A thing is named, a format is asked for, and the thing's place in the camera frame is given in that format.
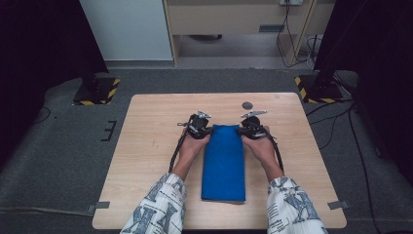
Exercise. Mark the white wall socket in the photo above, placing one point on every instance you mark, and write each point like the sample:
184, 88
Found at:
291, 2

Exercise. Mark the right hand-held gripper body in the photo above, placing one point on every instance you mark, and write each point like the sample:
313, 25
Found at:
255, 128

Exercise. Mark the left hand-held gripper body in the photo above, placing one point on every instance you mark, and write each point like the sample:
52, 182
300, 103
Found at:
197, 126

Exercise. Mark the person's right hand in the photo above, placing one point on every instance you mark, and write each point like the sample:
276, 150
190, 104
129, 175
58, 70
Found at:
263, 149

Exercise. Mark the grey tape strip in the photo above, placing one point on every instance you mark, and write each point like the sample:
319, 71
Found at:
99, 205
339, 204

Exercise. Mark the black stand with striped base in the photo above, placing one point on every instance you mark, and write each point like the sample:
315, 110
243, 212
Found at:
95, 92
319, 91

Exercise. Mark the dark round table grommet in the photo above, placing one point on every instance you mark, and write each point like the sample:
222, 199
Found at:
247, 105

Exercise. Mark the black curtain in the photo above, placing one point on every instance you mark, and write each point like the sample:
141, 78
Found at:
32, 65
383, 65

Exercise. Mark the person's left hand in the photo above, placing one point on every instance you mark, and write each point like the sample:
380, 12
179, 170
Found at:
191, 149

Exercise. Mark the light wooden desk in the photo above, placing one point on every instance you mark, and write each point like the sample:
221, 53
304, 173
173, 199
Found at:
220, 19

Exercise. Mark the blue fleece towel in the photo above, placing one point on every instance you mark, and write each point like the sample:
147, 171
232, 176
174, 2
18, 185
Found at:
224, 162

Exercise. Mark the white panel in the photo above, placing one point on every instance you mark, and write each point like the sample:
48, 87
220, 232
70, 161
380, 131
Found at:
126, 29

